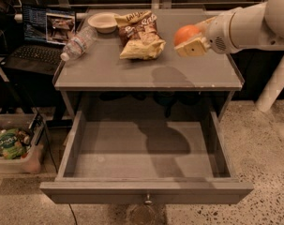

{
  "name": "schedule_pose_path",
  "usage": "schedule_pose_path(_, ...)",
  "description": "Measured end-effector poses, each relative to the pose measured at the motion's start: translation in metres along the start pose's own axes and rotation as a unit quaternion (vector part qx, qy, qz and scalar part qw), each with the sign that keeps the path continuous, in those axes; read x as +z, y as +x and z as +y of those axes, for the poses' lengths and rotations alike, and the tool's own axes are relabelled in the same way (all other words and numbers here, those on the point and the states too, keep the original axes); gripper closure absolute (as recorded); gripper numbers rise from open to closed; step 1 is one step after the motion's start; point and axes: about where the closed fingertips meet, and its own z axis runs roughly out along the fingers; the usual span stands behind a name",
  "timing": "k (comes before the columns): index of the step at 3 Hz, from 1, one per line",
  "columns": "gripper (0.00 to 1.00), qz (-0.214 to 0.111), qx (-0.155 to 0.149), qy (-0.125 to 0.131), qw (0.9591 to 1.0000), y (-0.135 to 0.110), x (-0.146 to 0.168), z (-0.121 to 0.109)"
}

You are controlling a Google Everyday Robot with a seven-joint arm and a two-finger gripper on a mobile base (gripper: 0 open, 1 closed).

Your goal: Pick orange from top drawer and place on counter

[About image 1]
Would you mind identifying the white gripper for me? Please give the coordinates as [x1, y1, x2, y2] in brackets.
[174, 7, 243, 57]

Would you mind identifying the orange fruit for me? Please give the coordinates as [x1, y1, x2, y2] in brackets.
[173, 24, 201, 46]

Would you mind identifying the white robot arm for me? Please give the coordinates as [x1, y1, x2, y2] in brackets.
[173, 0, 284, 113]

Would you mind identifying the grey cabinet counter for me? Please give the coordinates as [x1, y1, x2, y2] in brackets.
[53, 8, 244, 115]

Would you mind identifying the grey open top drawer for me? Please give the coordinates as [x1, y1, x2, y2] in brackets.
[40, 112, 253, 204]

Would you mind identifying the metal drawer knob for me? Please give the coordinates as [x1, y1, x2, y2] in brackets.
[143, 194, 153, 205]

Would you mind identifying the metal window railing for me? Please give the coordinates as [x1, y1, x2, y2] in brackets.
[0, 0, 284, 21]

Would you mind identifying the yellow brown chip bag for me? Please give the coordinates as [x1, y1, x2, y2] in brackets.
[114, 10, 166, 60]

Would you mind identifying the white paper bowl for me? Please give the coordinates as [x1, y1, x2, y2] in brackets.
[87, 12, 117, 34]

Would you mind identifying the clear plastic water bottle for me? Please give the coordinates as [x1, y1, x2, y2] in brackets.
[60, 26, 97, 62]

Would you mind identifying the black open laptop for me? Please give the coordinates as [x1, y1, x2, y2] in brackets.
[5, 4, 76, 75]

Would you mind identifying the clear plastic storage bin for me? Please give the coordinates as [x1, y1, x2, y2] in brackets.
[0, 114, 48, 173]

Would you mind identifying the green snack bag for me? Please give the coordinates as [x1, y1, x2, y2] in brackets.
[0, 128, 28, 159]

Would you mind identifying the black floor cable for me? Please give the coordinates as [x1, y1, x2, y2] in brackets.
[67, 203, 79, 225]

